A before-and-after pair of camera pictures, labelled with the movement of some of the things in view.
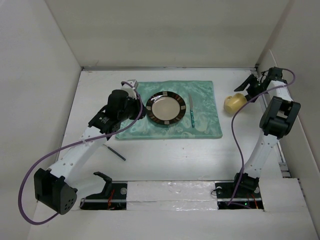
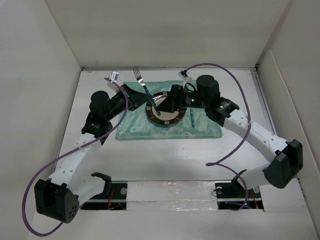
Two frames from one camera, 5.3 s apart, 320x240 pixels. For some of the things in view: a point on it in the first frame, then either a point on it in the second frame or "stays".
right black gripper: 251,79 to 172,103
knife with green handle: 192,111 stays
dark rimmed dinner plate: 166,108 stays
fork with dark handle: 122,157 to 137,72
